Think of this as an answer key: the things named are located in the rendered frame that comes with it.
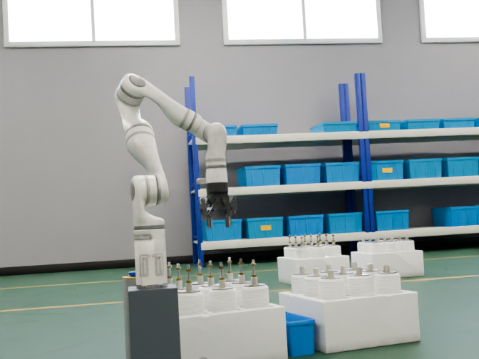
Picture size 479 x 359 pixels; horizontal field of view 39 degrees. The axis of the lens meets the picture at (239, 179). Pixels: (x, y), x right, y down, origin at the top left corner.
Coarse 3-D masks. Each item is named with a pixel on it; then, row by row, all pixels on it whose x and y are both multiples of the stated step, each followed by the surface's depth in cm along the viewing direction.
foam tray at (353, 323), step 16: (288, 304) 263; (304, 304) 249; (320, 304) 237; (336, 304) 237; (352, 304) 239; (368, 304) 241; (384, 304) 243; (400, 304) 246; (416, 304) 248; (320, 320) 237; (336, 320) 236; (352, 320) 238; (368, 320) 241; (384, 320) 243; (400, 320) 245; (416, 320) 248; (320, 336) 238; (336, 336) 236; (352, 336) 238; (368, 336) 240; (384, 336) 242; (400, 336) 245; (416, 336) 247; (336, 352) 236
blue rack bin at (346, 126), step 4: (320, 124) 716; (324, 124) 707; (328, 124) 708; (332, 124) 709; (336, 124) 710; (340, 124) 711; (344, 124) 712; (348, 124) 712; (352, 124) 713; (312, 128) 745; (316, 128) 732; (320, 128) 719; (324, 128) 708; (328, 128) 709; (332, 128) 710; (336, 128) 711; (340, 128) 711; (344, 128) 712; (348, 128) 713; (352, 128) 714
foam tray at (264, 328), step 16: (272, 304) 236; (192, 320) 217; (208, 320) 219; (224, 320) 221; (240, 320) 223; (256, 320) 225; (272, 320) 227; (192, 336) 217; (208, 336) 219; (224, 336) 220; (240, 336) 223; (256, 336) 225; (272, 336) 227; (192, 352) 216; (208, 352) 218; (224, 352) 220; (240, 352) 222; (256, 352) 224; (272, 352) 226
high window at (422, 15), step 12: (420, 0) 810; (432, 0) 812; (444, 0) 815; (456, 0) 817; (468, 0) 820; (420, 12) 810; (432, 12) 811; (444, 12) 814; (456, 12) 816; (468, 12) 819; (420, 24) 811; (432, 24) 810; (444, 24) 813; (456, 24) 815; (468, 24) 818; (432, 36) 809; (444, 36) 812; (456, 36) 814; (468, 36) 817
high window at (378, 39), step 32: (224, 0) 770; (256, 0) 775; (288, 0) 782; (320, 0) 788; (352, 0) 795; (224, 32) 768; (256, 32) 773; (288, 32) 779; (320, 32) 786; (352, 32) 792
